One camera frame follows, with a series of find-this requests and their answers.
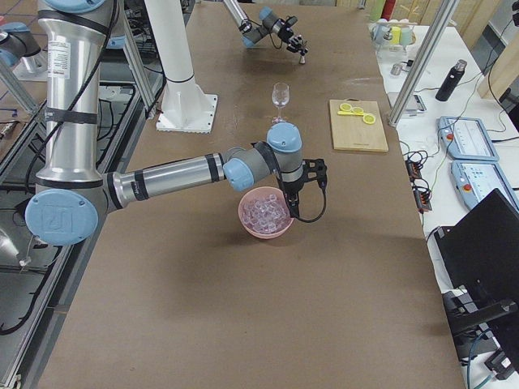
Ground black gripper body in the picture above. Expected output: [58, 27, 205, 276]
[280, 158, 328, 203]
[279, 15, 308, 55]

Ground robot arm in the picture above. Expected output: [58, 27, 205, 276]
[223, 0, 308, 63]
[24, 1, 327, 246]

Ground clear ice cubes pile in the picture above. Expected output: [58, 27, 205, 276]
[241, 194, 291, 235]

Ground clear wine glass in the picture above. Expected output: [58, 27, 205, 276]
[271, 82, 290, 123]

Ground pink bowl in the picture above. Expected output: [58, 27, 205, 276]
[238, 186, 294, 239]

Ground wooden cutting board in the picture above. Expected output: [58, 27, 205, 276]
[328, 99, 388, 152]

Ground middle lemon slice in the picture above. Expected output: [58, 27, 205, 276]
[351, 106, 364, 115]

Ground top lemon slice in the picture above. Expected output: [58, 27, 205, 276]
[362, 114, 376, 125]

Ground yellow plastic cup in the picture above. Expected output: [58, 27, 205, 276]
[389, 26, 401, 45]

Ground digital kitchen scale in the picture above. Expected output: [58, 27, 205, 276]
[387, 92, 427, 117]

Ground brown table mat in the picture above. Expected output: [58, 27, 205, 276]
[38, 2, 465, 388]

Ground blue teach pendant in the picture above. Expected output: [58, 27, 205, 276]
[437, 116, 499, 162]
[450, 160, 518, 210]

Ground black thermos bottle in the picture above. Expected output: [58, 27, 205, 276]
[435, 59, 467, 102]

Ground black monitor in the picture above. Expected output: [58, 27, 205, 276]
[433, 189, 518, 308]

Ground lemon slice near handle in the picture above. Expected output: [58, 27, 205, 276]
[340, 103, 352, 112]

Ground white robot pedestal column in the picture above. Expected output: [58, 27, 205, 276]
[145, 0, 194, 83]

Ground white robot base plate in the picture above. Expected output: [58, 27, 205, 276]
[157, 92, 218, 134]

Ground aluminium frame post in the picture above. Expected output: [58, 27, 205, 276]
[388, 0, 460, 128]

